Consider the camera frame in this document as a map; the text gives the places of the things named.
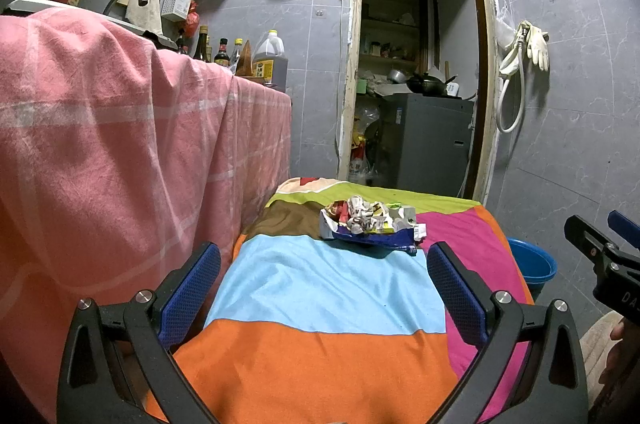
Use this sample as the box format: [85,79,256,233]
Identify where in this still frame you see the white printed paper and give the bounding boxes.
[346,196,392,234]

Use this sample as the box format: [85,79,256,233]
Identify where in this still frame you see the blue snack wrapper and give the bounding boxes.
[319,210,427,256]

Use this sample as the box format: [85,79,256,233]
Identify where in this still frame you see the person's right hand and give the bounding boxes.
[598,318,628,385]

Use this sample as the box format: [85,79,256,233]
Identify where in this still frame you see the blue plastic bucket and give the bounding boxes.
[508,238,558,300]

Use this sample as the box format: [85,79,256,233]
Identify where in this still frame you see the colourful patchwork table cloth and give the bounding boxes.
[175,178,532,423]

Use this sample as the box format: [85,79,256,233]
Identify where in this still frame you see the dark grey cabinet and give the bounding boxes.
[378,94,474,196]

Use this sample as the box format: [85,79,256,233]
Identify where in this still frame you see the pink checked cloth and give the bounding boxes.
[1,8,292,421]

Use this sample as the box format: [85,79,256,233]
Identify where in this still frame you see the white rubber gloves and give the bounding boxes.
[520,20,550,72]

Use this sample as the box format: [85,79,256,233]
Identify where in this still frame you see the black wok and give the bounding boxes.
[406,73,454,98]

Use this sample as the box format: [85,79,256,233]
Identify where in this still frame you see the dark sauce bottle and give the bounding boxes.
[213,38,230,68]

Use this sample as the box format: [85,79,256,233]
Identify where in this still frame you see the large soy sauce jug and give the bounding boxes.
[252,30,288,92]

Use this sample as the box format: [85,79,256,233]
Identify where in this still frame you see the beige hanging rag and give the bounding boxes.
[124,0,164,36]

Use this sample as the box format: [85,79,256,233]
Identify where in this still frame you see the white hose loop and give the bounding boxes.
[494,23,528,135]

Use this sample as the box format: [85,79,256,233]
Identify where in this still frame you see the wooden door frame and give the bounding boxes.
[336,0,499,204]

